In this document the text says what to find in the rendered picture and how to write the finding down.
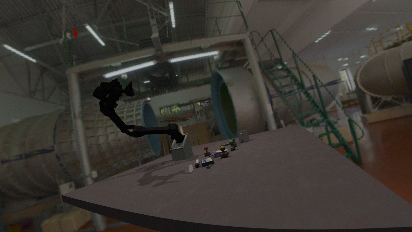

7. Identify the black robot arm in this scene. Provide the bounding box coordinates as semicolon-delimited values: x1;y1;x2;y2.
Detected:
93;86;185;143

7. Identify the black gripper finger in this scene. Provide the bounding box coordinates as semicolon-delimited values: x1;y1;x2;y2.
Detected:
126;81;133;94
105;79;118;91

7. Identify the green-handled rubber stamp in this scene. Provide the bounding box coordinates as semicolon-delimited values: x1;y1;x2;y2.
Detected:
229;140;235;151

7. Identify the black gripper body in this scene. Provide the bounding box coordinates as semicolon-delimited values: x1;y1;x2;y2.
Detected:
100;82;135;101

